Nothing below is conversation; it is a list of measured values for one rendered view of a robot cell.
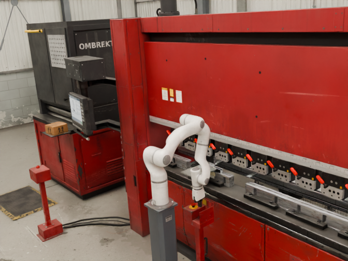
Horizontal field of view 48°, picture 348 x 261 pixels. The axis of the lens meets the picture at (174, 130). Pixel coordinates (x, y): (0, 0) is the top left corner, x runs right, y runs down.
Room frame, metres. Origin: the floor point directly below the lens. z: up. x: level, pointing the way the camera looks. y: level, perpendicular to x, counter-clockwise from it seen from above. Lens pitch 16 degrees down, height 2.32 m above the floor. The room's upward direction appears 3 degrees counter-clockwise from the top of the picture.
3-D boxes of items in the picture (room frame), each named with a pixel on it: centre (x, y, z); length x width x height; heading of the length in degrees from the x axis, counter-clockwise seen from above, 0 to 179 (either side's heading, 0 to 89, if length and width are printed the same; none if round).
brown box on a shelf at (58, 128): (4.72, 1.46, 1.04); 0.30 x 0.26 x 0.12; 39
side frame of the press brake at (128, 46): (4.16, 0.15, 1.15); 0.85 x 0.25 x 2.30; 128
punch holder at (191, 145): (3.46, -0.17, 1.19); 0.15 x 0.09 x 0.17; 38
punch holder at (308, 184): (2.51, -0.91, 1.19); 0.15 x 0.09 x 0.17; 38
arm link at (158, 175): (2.63, 0.15, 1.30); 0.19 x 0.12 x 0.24; 40
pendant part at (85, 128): (3.88, 0.91, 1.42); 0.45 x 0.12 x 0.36; 31
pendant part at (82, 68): (3.97, 0.86, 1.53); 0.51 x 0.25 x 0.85; 31
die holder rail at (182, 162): (3.72, 0.03, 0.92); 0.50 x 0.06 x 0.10; 38
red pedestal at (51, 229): (3.98, 1.47, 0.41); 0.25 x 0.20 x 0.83; 128
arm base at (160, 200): (2.61, 0.13, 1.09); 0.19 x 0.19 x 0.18
